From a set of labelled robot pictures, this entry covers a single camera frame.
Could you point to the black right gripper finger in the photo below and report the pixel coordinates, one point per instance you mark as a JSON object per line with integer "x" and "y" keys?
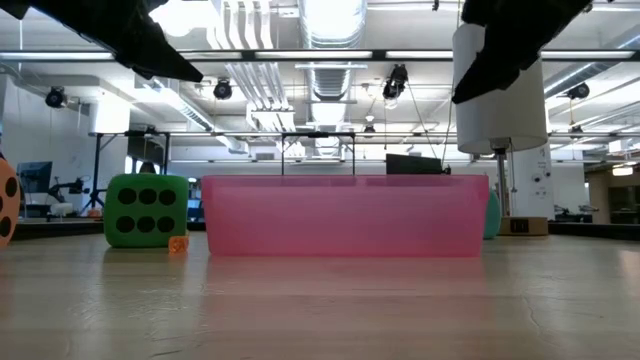
{"x": 495, "y": 65}

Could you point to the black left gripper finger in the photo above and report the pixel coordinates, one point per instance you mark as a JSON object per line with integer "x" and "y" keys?
{"x": 155, "y": 60}

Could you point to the large teal foam die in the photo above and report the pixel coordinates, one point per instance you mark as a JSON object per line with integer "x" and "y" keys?
{"x": 493, "y": 215}

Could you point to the large green foam die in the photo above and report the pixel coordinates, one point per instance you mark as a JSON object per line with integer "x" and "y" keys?
{"x": 146, "y": 210}

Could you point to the small orange translucent die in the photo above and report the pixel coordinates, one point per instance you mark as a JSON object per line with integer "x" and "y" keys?
{"x": 178, "y": 244}

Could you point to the large orange foam die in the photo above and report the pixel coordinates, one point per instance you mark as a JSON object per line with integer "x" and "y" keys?
{"x": 7, "y": 205}

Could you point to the pink translucent plastic bin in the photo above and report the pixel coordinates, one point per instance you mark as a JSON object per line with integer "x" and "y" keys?
{"x": 345, "y": 220}

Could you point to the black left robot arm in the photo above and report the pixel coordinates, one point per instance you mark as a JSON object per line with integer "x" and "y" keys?
{"x": 10, "y": 6}

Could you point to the background black robot arm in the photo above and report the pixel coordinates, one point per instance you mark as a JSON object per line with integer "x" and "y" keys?
{"x": 70, "y": 187}

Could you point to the white plastic cup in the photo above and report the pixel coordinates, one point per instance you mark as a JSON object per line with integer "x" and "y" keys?
{"x": 505, "y": 115}

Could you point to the black ceiling spotlight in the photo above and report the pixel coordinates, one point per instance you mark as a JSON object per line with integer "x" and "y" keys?
{"x": 579, "y": 91}
{"x": 55, "y": 97}
{"x": 223, "y": 90}
{"x": 395, "y": 82}

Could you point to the black monitor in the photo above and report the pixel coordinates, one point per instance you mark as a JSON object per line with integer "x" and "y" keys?
{"x": 412, "y": 165}

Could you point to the blue screen monitor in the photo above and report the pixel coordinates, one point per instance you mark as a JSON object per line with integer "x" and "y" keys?
{"x": 37, "y": 175}

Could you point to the overhead frame bar with lights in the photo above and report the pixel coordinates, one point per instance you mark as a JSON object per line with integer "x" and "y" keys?
{"x": 310, "y": 54}

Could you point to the black aluminium table frame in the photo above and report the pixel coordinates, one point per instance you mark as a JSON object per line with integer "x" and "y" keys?
{"x": 60, "y": 229}

